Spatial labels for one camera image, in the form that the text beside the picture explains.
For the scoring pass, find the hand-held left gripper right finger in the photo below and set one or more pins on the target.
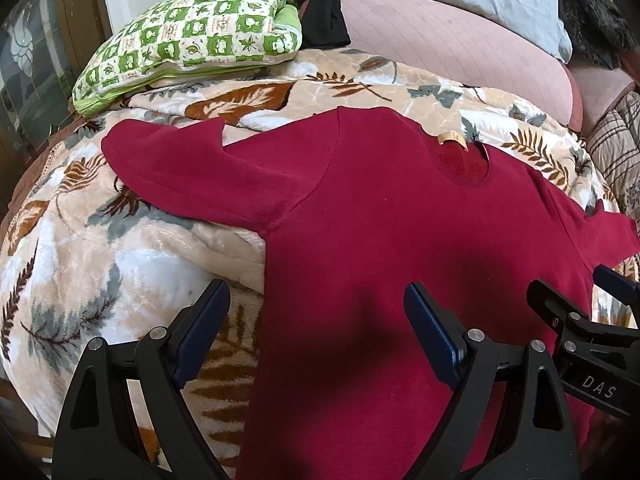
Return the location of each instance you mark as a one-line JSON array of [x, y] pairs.
[[431, 342]]

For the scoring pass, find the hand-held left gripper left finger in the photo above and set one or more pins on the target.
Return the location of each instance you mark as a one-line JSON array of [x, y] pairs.
[[200, 332]]

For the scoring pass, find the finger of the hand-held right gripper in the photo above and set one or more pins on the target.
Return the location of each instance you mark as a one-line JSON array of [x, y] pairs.
[[617, 282], [547, 302]]

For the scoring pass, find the red long-sleeved shirt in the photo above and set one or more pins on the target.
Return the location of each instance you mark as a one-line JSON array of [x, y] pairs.
[[380, 240]]

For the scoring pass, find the beige leaf-print blanket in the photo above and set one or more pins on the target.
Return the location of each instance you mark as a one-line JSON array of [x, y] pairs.
[[115, 240]]

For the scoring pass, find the beige plaid cushion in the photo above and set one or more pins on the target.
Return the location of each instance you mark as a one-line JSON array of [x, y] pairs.
[[617, 145]]

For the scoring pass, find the pink quilted cushion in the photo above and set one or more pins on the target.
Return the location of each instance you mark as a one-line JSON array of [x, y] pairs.
[[597, 90]]

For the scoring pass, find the dark furry cloth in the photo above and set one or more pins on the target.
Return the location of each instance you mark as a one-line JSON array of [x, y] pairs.
[[595, 25]]

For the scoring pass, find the pink quilted mattress cover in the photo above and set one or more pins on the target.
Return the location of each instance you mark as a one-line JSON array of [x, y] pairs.
[[450, 35]]

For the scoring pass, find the green checked pillow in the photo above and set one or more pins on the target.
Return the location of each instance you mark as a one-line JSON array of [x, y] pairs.
[[195, 40]]

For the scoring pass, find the patterned glass door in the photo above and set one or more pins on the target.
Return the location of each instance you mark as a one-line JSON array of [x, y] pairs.
[[25, 60]]

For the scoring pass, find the black cloth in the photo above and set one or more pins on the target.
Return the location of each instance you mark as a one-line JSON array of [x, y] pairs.
[[320, 5]]

